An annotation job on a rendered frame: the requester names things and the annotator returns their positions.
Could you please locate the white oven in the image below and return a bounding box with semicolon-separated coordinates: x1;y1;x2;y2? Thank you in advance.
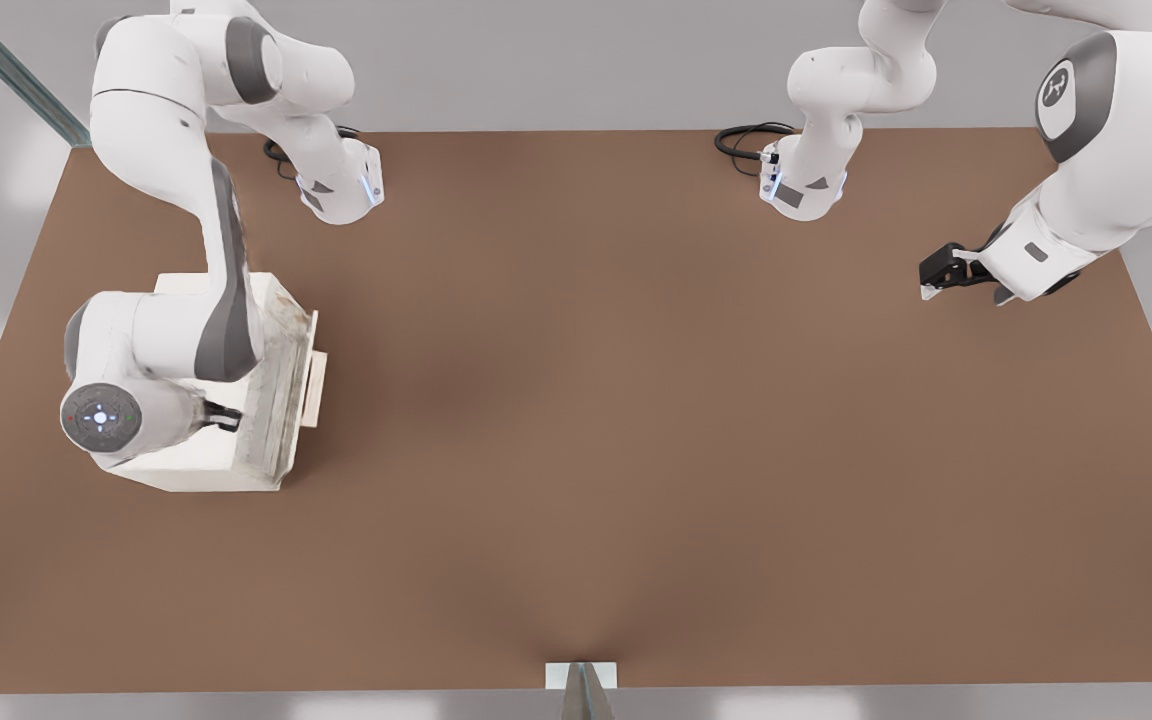
99;272;319;493

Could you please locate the pale oven door handle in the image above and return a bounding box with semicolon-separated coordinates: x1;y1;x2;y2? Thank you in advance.
299;351;329;429

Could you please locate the black cable loop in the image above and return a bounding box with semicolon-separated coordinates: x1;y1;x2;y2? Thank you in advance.
714;122;801;179
263;125;362;181

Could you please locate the silver frame post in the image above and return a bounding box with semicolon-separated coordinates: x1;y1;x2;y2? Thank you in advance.
545;661;619;720
0;0;92;149

